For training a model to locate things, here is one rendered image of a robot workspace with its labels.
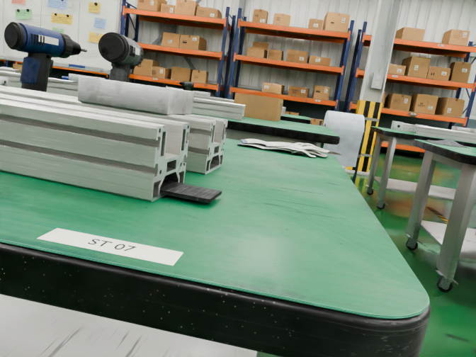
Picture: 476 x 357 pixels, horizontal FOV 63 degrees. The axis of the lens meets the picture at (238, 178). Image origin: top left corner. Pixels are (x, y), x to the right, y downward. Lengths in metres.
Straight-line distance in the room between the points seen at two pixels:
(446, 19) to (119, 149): 11.52
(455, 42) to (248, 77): 5.09
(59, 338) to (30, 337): 0.07
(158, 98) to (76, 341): 0.77
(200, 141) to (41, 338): 0.78
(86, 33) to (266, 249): 3.66
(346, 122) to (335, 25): 6.36
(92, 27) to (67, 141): 3.44
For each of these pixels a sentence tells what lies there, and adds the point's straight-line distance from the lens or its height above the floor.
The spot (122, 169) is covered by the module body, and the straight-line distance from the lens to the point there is 0.45.
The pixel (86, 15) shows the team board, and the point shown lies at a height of 1.42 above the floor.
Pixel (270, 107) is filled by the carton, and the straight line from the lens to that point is 2.59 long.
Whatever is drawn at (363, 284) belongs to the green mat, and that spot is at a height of 0.78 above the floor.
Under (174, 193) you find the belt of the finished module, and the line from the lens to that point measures 0.45.
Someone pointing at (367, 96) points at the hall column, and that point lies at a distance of 6.31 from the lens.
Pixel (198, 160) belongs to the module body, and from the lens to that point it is 0.61.
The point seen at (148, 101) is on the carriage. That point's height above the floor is 0.88.
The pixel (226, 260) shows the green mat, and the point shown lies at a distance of 0.31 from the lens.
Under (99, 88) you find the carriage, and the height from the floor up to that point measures 0.89.
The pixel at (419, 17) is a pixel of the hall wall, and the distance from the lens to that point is 11.61.
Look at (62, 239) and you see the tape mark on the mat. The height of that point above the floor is 0.78.
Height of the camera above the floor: 0.91
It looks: 12 degrees down
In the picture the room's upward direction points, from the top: 8 degrees clockwise
